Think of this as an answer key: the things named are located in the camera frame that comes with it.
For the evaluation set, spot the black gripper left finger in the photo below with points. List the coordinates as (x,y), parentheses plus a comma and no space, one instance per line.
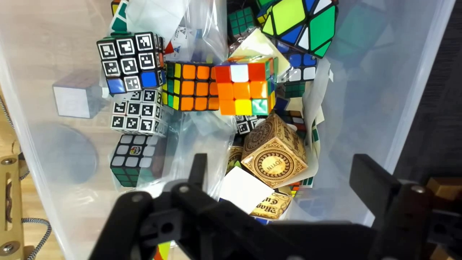
(198,169)

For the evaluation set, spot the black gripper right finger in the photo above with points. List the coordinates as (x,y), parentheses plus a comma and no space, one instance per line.
(375,188)

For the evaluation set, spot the grey sticker black cube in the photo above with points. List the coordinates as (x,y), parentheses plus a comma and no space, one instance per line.
(137,156)

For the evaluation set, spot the wooden engraved puzzle cube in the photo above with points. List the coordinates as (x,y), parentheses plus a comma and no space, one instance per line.
(273,152)

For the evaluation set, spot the orange yellow rubiks cube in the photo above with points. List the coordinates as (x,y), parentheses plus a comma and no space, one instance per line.
(190,87)

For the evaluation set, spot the clear plastic storage box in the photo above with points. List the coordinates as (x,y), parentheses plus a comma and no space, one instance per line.
(380,60)

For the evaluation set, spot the black white marker-pattern cube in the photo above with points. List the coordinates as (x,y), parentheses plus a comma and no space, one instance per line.
(131,61)

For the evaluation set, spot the grey silver mirror cube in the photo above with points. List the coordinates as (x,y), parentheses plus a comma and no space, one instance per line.
(78,94)

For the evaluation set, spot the green skewb puzzle cube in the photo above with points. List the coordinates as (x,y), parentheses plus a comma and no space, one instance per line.
(304,25)

